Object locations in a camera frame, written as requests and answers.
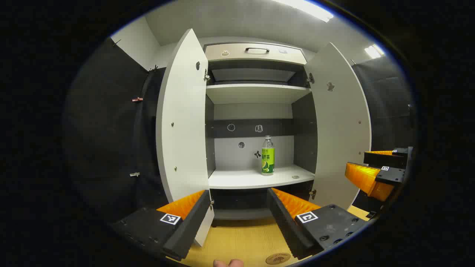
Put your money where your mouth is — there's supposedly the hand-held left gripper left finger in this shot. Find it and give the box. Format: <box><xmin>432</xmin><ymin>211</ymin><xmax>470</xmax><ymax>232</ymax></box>
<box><xmin>111</xmin><ymin>190</ymin><xmax>212</xmax><ymax>261</ymax></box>

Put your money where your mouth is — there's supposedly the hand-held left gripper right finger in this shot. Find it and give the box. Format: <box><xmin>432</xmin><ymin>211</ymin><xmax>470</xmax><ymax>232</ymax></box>
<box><xmin>266</xmin><ymin>188</ymin><xmax>371</xmax><ymax>260</ymax></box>

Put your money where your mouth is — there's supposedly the round wooden coaster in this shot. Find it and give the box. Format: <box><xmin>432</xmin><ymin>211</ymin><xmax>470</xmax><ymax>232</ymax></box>
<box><xmin>266</xmin><ymin>253</ymin><xmax>291</xmax><ymax>265</ymax></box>

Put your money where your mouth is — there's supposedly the white cabinet door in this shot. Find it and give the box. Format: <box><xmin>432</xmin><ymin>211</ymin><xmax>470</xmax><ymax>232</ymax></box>
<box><xmin>304</xmin><ymin>42</ymin><xmax>371</xmax><ymax>210</ymax></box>
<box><xmin>156</xmin><ymin>29</ymin><xmax>214</xmax><ymax>247</ymax></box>

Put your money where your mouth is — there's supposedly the green label bottle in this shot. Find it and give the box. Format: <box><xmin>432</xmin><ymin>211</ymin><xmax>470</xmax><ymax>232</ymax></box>
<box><xmin>261</xmin><ymin>135</ymin><xmax>275</xmax><ymax>176</ymax></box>

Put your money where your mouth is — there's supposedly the white cabinet shelf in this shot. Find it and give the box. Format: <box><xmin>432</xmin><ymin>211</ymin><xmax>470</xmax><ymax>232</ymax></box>
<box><xmin>208</xmin><ymin>165</ymin><xmax>316</xmax><ymax>190</ymax></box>
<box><xmin>206</xmin><ymin>84</ymin><xmax>311</xmax><ymax>105</ymax></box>

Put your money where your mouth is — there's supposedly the white and grey cabinet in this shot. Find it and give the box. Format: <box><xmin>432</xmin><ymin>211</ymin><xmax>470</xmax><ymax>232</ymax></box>
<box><xmin>203</xmin><ymin>36</ymin><xmax>320</xmax><ymax>221</ymax></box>

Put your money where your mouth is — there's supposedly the beige cabinet drawer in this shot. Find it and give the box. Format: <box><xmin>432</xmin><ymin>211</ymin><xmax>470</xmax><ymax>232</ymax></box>
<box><xmin>204</xmin><ymin>43</ymin><xmax>308</xmax><ymax>66</ymax></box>

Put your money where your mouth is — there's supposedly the black backdrop cloth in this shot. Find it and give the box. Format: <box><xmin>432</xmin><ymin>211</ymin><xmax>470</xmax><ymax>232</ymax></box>
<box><xmin>351</xmin><ymin>56</ymin><xmax>417</xmax><ymax>212</ymax></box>
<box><xmin>62</xmin><ymin>37</ymin><xmax>167</xmax><ymax>225</ymax></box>

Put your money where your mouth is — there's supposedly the small ceiling light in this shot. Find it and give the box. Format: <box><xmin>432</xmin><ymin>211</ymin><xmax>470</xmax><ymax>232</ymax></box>
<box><xmin>364</xmin><ymin>44</ymin><xmax>385</xmax><ymax>59</ymax></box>

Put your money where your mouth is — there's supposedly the long ceiling light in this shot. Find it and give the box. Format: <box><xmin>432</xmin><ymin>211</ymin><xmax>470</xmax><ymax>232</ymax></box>
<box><xmin>274</xmin><ymin>0</ymin><xmax>334</xmax><ymax>23</ymax></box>

